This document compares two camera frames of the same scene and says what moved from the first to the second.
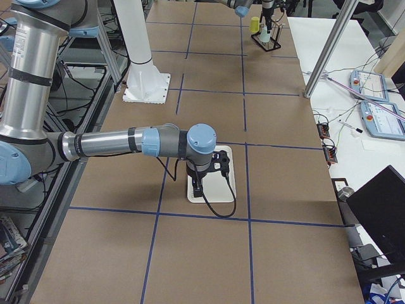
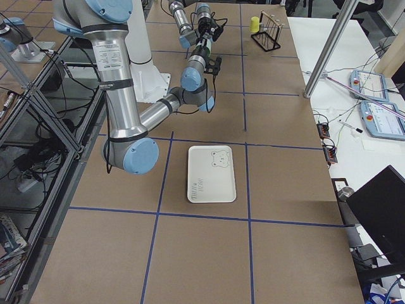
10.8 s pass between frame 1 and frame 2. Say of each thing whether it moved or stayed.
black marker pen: stayed
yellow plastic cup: stayed
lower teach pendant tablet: stayed
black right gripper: moved
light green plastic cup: moved
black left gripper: moved
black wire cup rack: stayed
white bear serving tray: stayed
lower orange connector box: stayed
